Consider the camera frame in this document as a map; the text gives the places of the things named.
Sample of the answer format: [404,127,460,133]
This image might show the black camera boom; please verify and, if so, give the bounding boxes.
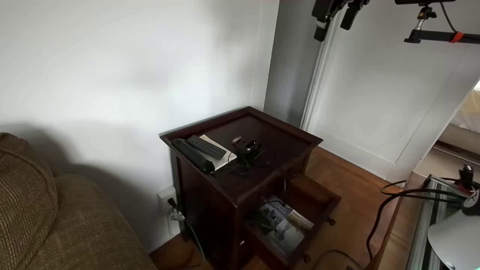
[403,28,480,46]

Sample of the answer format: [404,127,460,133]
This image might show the black camera ball mount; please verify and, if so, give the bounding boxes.
[413,4,439,34]

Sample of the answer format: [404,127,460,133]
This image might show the flat black remote with buttons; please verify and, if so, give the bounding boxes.
[185,133,229,162]

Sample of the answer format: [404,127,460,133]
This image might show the white panelled door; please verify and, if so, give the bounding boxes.
[298,0,480,184]

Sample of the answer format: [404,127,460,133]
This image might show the white rounded robot base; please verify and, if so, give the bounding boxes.
[425,208,480,270]

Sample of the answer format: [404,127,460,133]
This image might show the orange tape wrap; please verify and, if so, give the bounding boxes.
[446,30,464,45]

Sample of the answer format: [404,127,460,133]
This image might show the thin black camera cable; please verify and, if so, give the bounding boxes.
[437,1,460,36]

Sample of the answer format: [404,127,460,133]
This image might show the small white booklet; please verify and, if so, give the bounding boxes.
[286,207,314,232]

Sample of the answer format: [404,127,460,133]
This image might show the aluminium frame rail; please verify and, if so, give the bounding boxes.
[406,174,469,270]

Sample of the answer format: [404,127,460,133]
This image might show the black knob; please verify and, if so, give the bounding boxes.
[457,163,476,192]

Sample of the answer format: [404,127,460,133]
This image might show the thick black remote control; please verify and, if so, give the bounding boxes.
[170,138,217,175]

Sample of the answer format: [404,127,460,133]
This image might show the dark wooden drawer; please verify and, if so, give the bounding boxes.
[244,171,343,270]

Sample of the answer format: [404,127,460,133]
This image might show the brown fabric sofa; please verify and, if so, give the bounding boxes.
[0,132,158,270]

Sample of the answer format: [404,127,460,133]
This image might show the black mounted camera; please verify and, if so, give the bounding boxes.
[392,0,457,7]

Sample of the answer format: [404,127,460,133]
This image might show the white wall outlet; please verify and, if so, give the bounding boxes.
[155,184,182,238]

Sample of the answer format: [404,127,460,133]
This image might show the dark wooden side table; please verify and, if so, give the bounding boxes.
[157,105,323,270]

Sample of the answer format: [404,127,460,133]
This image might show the black battery charger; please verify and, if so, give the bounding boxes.
[232,138,263,169]

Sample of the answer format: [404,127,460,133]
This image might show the black cables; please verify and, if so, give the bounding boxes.
[364,178,469,270]

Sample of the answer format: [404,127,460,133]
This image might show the black plug with cable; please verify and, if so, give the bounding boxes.
[166,196,206,261]

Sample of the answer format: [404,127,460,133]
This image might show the colourful magazine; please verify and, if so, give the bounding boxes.
[251,195,307,258]

